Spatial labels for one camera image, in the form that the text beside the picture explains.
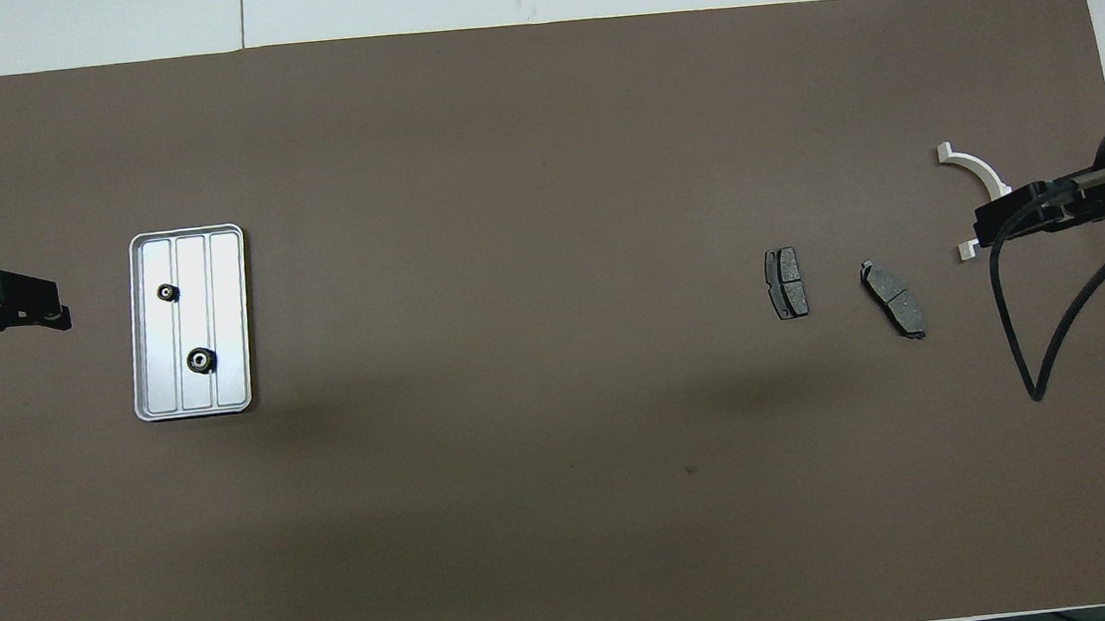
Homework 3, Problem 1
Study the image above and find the silver metal tray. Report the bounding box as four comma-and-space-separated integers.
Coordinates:
118, 221, 260, 424

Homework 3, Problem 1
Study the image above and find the curved dark brake pad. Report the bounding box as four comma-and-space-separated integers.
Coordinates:
857, 255, 928, 345

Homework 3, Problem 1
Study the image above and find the rectangular dark brake pad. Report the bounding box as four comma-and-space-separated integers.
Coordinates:
762, 244, 811, 323

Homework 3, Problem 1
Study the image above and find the brown table mat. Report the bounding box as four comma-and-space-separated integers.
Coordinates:
0, 0, 1105, 621

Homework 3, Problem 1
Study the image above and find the white semicircular plastic bracket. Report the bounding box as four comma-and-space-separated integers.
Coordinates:
935, 137, 1021, 265

